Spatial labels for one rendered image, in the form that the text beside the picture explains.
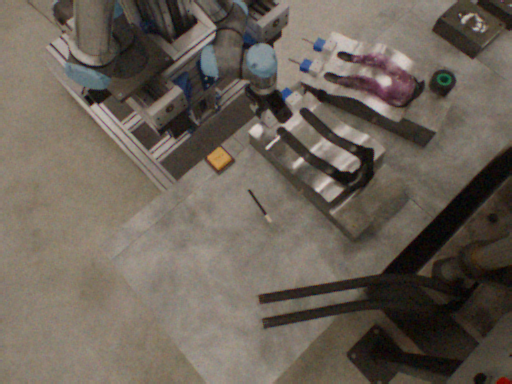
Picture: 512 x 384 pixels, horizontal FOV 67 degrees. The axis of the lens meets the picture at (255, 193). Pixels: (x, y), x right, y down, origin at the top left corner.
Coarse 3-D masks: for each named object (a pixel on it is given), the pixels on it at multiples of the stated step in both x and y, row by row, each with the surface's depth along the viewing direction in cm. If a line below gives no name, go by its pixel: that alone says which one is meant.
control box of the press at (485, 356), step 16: (368, 336) 190; (384, 336) 190; (496, 336) 86; (352, 352) 188; (368, 352) 188; (384, 352) 171; (400, 352) 152; (480, 352) 86; (496, 352) 80; (368, 368) 185; (384, 368) 185; (400, 368) 146; (416, 368) 126; (432, 368) 114; (448, 368) 106; (464, 368) 86; (480, 368) 80; (496, 368) 75
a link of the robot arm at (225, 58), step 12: (216, 36) 100; (228, 36) 98; (240, 36) 100; (204, 48) 97; (216, 48) 97; (228, 48) 97; (240, 48) 100; (204, 60) 97; (216, 60) 96; (228, 60) 96; (240, 60) 96; (204, 72) 99; (216, 72) 98; (228, 72) 98; (240, 72) 97
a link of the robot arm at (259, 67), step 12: (252, 48) 94; (264, 48) 94; (252, 60) 94; (264, 60) 93; (276, 60) 98; (252, 72) 95; (264, 72) 94; (276, 72) 100; (252, 84) 104; (264, 84) 101
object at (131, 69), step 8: (136, 40) 120; (128, 48) 117; (136, 48) 120; (144, 48) 124; (120, 56) 117; (128, 56) 118; (136, 56) 120; (144, 56) 124; (120, 64) 119; (128, 64) 120; (136, 64) 122; (144, 64) 124; (120, 72) 123; (128, 72) 122; (136, 72) 123
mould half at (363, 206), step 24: (312, 96) 136; (288, 120) 133; (336, 120) 133; (264, 144) 130; (312, 144) 130; (360, 144) 125; (288, 168) 128; (312, 168) 125; (384, 168) 129; (312, 192) 124; (336, 192) 119; (360, 192) 126; (384, 192) 126; (336, 216) 124; (360, 216) 124
